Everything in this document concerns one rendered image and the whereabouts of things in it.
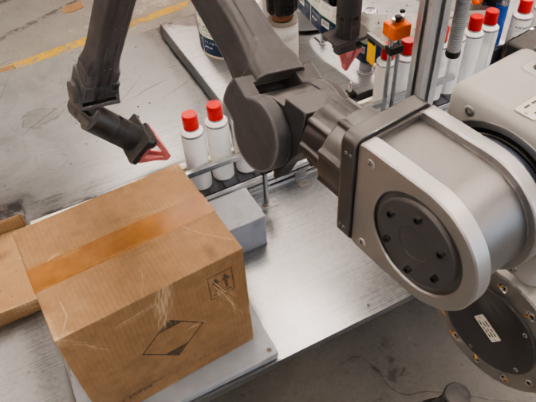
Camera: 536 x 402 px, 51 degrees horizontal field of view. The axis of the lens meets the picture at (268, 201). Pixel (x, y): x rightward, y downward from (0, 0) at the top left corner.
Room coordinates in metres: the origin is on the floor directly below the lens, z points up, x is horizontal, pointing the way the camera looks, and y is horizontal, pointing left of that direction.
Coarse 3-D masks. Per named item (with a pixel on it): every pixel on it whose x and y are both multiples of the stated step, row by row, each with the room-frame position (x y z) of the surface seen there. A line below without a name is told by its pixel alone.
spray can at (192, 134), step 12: (192, 120) 0.95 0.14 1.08; (180, 132) 0.95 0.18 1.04; (192, 132) 0.94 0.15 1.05; (192, 144) 0.93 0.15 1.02; (204, 144) 0.95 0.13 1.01; (192, 156) 0.93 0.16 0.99; (204, 156) 0.94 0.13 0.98; (192, 168) 0.94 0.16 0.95; (192, 180) 0.94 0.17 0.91; (204, 180) 0.94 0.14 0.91
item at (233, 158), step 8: (440, 80) 1.19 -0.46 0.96; (448, 80) 1.20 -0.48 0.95; (400, 96) 1.14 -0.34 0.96; (376, 104) 1.11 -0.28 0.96; (216, 160) 0.95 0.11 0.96; (224, 160) 0.94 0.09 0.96; (232, 160) 0.95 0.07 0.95; (200, 168) 0.92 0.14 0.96; (208, 168) 0.93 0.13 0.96; (216, 168) 0.93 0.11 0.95; (192, 176) 0.91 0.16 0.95
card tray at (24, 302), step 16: (0, 224) 0.89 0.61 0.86; (16, 224) 0.90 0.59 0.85; (0, 240) 0.87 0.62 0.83; (0, 256) 0.82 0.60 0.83; (16, 256) 0.82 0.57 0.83; (0, 272) 0.78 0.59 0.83; (16, 272) 0.77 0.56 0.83; (0, 288) 0.73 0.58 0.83; (16, 288) 0.73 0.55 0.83; (32, 288) 0.73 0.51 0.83; (0, 304) 0.69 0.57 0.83; (16, 304) 0.69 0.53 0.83; (32, 304) 0.67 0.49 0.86; (0, 320) 0.64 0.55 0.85; (16, 320) 0.65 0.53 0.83
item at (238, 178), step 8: (440, 96) 1.24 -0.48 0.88; (448, 96) 1.23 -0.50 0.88; (432, 104) 1.20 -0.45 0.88; (440, 104) 1.20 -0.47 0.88; (240, 176) 0.98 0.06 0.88; (248, 176) 0.97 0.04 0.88; (256, 176) 0.97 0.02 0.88; (216, 184) 0.95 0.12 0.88; (224, 184) 0.95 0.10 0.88; (232, 184) 0.95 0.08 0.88; (200, 192) 0.93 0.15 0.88; (208, 192) 0.93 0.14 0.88; (216, 192) 0.93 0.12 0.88
